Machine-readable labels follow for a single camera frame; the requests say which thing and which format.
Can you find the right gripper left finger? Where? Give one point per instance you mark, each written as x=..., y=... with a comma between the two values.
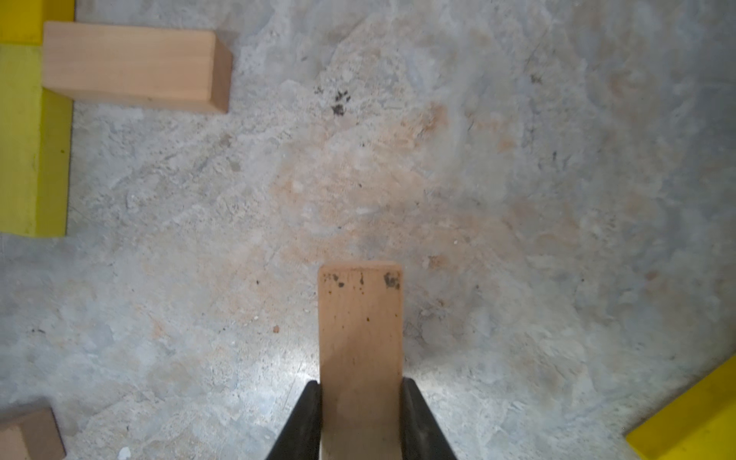
x=300, y=437

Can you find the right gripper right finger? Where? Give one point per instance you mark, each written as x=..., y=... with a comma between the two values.
x=421, y=436

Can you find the natural wood block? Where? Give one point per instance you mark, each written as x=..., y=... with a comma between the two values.
x=174, y=69
x=360, y=330
x=33, y=435

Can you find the yellow block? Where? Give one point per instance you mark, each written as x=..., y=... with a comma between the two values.
x=22, y=21
x=36, y=126
x=699, y=424

